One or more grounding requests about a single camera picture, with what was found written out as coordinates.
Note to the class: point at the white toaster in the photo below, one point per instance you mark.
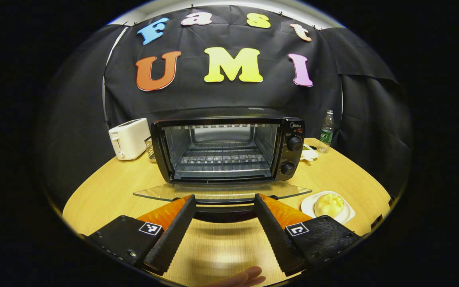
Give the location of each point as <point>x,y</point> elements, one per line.
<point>130,137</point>

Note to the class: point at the black electric oven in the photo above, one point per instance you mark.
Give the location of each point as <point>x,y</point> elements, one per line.
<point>291,157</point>

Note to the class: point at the white square plate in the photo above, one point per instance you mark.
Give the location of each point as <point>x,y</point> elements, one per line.
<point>308,207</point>

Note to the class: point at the clear plastic water bottle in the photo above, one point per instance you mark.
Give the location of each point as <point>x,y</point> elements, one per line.
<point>326,135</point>

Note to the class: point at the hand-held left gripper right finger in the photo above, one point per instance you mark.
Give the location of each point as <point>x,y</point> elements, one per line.
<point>273,235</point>

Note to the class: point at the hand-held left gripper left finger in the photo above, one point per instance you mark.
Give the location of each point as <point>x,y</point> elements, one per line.
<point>173,235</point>

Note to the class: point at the black backdrop cloth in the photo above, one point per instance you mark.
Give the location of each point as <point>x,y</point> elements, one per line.
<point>213,95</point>

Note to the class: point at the white divided snack tray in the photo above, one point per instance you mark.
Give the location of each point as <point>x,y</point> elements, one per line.
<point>309,154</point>

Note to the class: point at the golden bread bun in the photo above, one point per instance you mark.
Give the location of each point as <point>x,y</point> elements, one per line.
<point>329,205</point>

